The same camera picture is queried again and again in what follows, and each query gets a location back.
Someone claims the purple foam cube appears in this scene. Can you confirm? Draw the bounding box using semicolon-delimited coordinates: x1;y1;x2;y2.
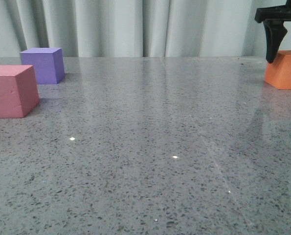
20;47;65;84

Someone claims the pale green curtain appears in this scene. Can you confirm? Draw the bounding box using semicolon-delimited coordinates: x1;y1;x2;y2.
0;0;285;57

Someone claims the orange foam cube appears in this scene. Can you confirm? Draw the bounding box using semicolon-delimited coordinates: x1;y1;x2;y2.
264;50;291;90

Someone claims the pink foam cube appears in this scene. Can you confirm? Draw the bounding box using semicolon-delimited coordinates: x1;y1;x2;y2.
0;65;40;118

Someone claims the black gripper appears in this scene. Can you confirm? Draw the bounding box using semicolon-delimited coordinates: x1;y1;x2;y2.
254;0;291;63

